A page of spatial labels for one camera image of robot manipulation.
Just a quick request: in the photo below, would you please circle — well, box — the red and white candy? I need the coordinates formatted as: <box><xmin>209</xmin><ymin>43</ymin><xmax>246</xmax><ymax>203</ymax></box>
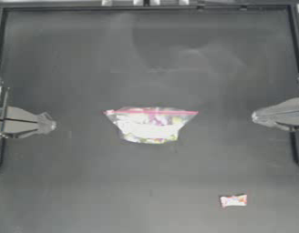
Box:
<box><xmin>219</xmin><ymin>193</ymin><xmax>249</xmax><ymax>208</ymax></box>

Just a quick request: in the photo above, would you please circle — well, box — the clear bag with pink zip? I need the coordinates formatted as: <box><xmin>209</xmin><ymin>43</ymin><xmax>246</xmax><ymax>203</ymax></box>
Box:
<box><xmin>102</xmin><ymin>106</ymin><xmax>199</xmax><ymax>145</ymax></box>

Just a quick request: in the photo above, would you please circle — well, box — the black table frame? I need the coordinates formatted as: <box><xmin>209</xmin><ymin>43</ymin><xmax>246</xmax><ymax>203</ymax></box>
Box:
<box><xmin>0</xmin><ymin>0</ymin><xmax>299</xmax><ymax>174</ymax></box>

